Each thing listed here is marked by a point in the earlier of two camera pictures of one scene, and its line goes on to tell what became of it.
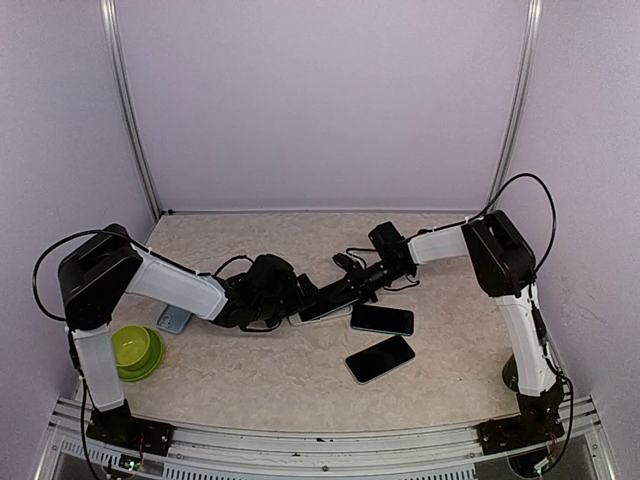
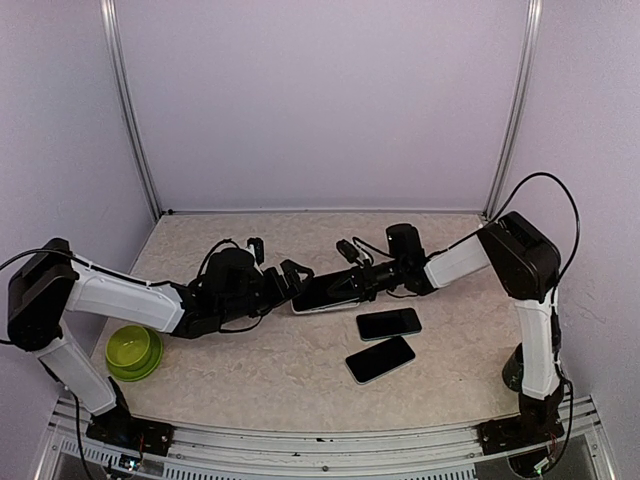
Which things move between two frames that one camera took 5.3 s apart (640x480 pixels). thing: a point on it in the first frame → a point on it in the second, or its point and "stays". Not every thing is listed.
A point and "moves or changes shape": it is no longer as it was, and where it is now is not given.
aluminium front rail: [107, 444] stays
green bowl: [132, 346] stays
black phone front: [379, 359] stays
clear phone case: [295, 319] moves or changes shape
